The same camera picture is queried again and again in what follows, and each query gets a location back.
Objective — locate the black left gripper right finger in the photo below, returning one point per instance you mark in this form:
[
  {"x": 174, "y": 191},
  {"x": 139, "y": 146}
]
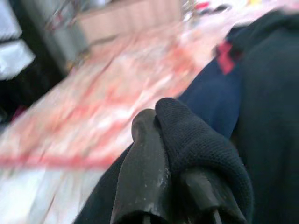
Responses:
[{"x": 198, "y": 149}]

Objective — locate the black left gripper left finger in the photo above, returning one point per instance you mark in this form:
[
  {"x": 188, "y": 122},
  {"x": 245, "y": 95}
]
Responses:
[{"x": 144, "y": 163}]

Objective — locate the black garment with red stripe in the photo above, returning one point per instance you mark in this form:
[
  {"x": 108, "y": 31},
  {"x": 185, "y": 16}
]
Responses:
[{"x": 268, "y": 116}]

